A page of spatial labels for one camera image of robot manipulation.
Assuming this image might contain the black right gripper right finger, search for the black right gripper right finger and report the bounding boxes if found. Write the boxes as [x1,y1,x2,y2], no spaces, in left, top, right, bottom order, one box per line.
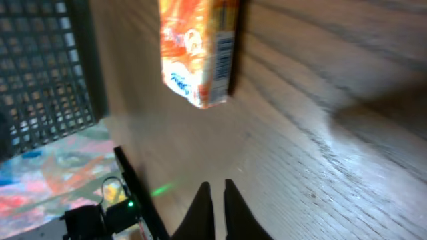
[224,179,272,240]

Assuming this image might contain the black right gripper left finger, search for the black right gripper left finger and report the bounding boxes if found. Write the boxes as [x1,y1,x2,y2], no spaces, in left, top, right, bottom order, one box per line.
[171,181,216,240]

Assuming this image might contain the small orange box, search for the small orange box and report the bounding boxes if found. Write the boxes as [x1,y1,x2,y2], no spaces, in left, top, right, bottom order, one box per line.
[159,0,239,109]

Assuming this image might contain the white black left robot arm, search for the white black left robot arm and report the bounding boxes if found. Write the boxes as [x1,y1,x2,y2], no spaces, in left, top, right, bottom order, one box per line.
[60,199,141,240]

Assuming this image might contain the grey plastic mesh basket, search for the grey plastic mesh basket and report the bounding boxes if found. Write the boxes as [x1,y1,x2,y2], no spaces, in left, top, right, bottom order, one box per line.
[1,0,108,161]

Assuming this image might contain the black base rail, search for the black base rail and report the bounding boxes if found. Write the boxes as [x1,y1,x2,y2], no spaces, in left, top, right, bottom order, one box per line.
[113,146,171,240]

